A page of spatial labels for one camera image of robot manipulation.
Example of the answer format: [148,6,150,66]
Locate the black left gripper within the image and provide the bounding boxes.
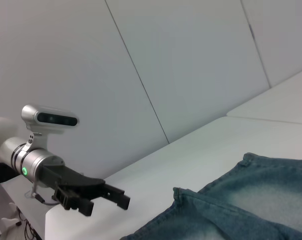
[40,163,131,217]

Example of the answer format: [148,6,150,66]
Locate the blue denim shorts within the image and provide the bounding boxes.
[119,152,302,240]

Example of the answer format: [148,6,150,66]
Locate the grey wrist cable with plug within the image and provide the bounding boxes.
[32,183,60,206]

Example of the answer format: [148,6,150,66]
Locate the red and black cable bundle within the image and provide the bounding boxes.
[17,209,41,240]

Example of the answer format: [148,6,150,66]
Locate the black perforated bracket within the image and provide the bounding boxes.
[0,161,18,185]

